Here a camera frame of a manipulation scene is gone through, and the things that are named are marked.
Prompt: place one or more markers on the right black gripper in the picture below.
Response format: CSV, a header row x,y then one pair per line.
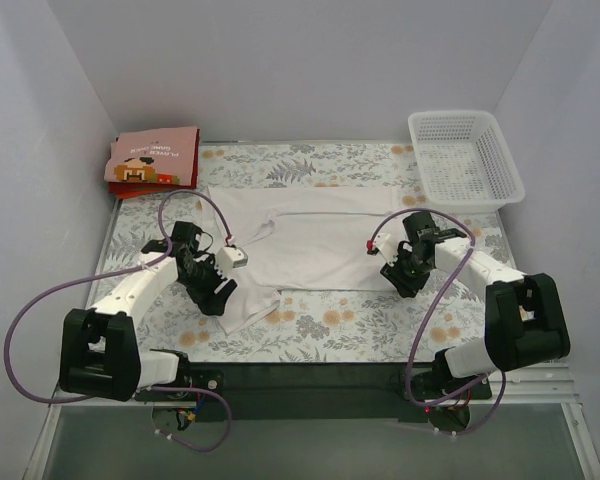
x,y
404,272

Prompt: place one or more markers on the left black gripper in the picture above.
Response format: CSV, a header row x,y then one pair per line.
x,y
208,285

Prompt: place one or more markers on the white t shirt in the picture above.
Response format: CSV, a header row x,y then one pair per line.
x,y
311,239

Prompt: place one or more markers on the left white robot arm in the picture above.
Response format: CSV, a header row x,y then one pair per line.
x,y
100,355

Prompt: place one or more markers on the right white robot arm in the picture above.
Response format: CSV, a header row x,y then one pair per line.
x,y
524,321

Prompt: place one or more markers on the floral patterned table mat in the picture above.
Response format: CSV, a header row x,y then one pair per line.
x,y
319,326

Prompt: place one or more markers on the white plastic mesh basket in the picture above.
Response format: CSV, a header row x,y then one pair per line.
x,y
464,162

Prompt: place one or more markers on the folded red t shirt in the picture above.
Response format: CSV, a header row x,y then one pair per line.
x,y
145,187

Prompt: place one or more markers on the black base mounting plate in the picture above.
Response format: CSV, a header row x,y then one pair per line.
x,y
300,391

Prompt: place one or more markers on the folded pink printed t shirt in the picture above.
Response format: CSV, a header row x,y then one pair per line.
x,y
152,155

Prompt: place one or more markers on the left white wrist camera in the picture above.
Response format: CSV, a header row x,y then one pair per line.
x,y
229,261

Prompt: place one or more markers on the aluminium extrusion rail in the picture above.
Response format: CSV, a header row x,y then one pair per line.
x,y
538,432

